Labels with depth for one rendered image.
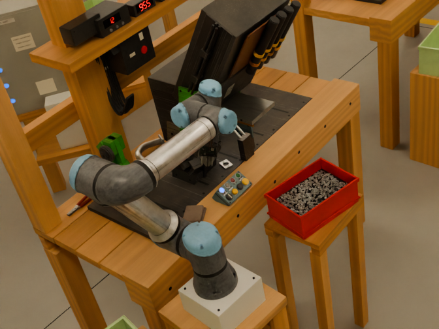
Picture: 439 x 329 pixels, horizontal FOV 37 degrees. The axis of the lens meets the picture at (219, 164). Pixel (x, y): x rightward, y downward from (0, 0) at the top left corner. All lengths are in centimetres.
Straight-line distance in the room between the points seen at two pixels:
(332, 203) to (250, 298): 57
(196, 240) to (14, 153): 85
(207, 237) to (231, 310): 26
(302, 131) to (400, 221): 107
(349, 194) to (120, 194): 111
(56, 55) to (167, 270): 91
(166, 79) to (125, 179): 111
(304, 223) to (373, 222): 132
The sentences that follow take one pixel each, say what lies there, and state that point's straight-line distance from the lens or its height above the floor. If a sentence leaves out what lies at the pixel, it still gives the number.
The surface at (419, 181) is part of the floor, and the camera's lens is 402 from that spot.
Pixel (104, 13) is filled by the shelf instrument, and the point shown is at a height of 162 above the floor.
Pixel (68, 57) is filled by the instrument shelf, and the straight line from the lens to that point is 250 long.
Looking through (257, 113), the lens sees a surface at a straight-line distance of 265.
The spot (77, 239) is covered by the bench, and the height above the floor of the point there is 88.
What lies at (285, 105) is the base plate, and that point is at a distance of 311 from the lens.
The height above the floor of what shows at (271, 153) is 90.
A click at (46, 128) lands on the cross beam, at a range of 271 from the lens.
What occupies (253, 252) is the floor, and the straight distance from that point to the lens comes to 364.
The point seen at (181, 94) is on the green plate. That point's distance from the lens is 266.
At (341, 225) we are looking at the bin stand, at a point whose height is 77.
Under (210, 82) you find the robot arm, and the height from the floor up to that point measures 153.
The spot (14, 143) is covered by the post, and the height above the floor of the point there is 132.
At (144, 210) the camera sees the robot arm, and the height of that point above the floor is 131.
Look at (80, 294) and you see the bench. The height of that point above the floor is 48.
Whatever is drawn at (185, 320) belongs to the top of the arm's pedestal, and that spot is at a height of 85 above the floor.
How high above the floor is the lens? 255
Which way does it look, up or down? 36 degrees down
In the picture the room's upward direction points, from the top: 12 degrees counter-clockwise
